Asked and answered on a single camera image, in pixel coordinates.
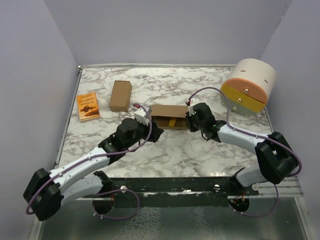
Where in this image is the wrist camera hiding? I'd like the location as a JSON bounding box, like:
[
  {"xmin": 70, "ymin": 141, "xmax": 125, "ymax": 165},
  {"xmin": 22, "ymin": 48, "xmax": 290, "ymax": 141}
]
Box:
[
  {"xmin": 185, "ymin": 98, "xmax": 201, "ymax": 116},
  {"xmin": 133, "ymin": 103, "xmax": 151, "ymax": 126}
]

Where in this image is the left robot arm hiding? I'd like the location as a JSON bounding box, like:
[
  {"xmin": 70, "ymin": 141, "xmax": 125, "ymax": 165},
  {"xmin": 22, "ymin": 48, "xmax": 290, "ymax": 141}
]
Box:
[{"xmin": 23, "ymin": 118, "xmax": 164, "ymax": 221}]

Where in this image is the brown cardboard box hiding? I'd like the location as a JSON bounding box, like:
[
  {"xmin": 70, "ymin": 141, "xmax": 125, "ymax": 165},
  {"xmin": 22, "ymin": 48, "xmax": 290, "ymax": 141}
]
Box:
[{"xmin": 150, "ymin": 104, "xmax": 188, "ymax": 130}]

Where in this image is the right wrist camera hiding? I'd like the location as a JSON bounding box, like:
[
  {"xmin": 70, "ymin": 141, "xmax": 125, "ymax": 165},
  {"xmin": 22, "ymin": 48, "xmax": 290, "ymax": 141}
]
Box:
[{"xmin": 185, "ymin": 98, "xmax": 201, "ymax": 116}]

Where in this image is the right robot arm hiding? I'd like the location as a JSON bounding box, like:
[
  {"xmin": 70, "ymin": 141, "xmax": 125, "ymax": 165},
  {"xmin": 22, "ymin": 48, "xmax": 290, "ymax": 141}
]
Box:
[{"xmin": 185, "ymin": 99, "xmax": 300, "ymax": 196}]

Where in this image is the white cylinder with coloured base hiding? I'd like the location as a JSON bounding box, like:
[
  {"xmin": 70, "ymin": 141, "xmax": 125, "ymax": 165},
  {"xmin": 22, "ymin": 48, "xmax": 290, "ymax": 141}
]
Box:
[{"xmin": 220, "ymin": 58, "xmax": 277, "ymax": 116}]

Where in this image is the orange book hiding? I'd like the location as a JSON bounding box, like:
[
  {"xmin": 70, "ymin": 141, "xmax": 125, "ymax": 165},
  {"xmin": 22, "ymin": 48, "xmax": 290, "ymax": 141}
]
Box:
[{"xmin": 76, "ymin": 92, "xmax": 101, "ymax": 123}]

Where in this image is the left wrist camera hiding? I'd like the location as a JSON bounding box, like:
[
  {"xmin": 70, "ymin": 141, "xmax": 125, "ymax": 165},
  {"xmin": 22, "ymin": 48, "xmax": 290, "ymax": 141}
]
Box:
[{"xmin": 133, "ymin": 103, "xmax": 151, "ymax": 126}]

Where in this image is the small folded cardboard box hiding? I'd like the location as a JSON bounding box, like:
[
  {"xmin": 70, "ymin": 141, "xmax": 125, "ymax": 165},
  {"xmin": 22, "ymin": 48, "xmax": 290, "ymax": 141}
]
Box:
[{"xmin": 109, "ymin": 80, "xmax": 132, "ymax": 112}]

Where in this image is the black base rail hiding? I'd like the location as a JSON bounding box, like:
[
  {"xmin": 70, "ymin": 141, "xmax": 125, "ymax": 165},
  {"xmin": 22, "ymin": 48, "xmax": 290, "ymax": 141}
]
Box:
[{"xmin": 89, "ymin": 176, "xmax": 259, "ymax": 213}]

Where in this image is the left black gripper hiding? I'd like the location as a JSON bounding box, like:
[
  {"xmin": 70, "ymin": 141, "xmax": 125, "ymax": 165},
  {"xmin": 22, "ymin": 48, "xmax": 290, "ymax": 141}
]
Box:
[{"xmin": 125, "ymin": 117, "xmax": 164, "ymax": 150}]

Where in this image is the yellow block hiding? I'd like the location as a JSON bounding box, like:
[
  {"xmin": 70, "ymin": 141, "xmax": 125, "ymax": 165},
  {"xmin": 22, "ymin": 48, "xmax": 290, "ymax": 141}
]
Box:
[{"xmin": 168, "ymin": 118, "xmax": 177, "ymax": 128}]

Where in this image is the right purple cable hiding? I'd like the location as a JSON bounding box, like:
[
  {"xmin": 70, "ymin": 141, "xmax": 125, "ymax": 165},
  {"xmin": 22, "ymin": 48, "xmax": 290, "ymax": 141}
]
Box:
[{"xmin": 187, "ymin": 86, "xmax": 304, "ymax": 219}]

